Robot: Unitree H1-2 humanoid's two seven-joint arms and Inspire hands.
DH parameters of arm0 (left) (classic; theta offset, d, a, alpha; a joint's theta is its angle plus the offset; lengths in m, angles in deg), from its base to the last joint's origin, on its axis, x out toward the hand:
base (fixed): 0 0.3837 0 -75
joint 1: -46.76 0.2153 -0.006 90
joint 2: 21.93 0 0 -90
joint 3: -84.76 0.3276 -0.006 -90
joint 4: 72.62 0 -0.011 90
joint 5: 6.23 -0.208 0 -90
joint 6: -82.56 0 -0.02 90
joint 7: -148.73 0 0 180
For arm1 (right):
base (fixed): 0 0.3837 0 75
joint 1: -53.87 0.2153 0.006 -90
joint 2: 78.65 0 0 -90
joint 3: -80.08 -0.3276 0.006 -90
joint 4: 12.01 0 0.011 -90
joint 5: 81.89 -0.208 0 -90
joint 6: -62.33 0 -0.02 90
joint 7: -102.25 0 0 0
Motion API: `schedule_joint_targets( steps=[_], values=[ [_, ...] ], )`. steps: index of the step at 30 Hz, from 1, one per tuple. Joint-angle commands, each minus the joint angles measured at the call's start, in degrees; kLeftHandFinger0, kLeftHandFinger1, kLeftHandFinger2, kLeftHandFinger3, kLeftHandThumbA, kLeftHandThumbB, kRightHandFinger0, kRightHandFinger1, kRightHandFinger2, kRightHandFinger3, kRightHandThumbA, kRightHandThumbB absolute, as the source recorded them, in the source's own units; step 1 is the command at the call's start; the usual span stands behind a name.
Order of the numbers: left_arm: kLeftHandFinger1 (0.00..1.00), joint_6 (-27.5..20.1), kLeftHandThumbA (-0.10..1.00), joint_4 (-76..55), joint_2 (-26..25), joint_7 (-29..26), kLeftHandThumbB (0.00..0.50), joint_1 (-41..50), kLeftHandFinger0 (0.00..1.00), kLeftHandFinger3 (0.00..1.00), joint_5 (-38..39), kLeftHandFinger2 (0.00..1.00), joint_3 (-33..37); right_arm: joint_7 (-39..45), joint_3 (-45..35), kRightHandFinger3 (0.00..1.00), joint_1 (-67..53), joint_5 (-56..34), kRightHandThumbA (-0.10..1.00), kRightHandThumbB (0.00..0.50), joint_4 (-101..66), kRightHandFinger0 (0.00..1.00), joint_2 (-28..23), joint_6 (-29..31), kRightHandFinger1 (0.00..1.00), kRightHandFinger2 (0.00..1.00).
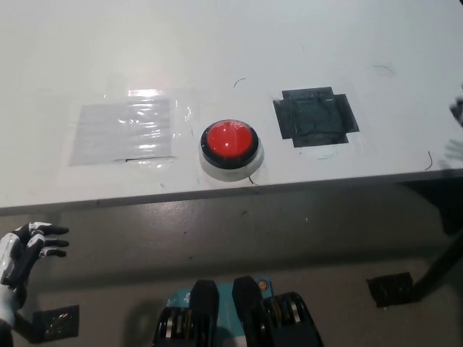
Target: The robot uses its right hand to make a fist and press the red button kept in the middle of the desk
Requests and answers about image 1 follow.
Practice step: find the clear plastic taped sheet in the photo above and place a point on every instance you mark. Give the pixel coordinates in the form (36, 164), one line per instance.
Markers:
(123, 130)

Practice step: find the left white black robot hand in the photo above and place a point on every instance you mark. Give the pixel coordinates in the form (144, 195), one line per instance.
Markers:
(21, 253)

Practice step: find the black table leg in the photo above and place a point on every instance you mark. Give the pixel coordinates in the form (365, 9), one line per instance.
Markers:
(441, 264)
(25, 325)

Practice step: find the black tape patch on table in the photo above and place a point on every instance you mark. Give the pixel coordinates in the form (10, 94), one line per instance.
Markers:
(313, 117)

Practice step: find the black table frame beam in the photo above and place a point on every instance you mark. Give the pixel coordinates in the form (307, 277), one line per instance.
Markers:
(445, 202)

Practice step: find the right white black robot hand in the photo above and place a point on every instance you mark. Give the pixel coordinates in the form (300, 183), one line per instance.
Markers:
(457, 152)

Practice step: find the red dome push button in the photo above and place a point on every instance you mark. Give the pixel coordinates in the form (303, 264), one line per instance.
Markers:
(228, 141)

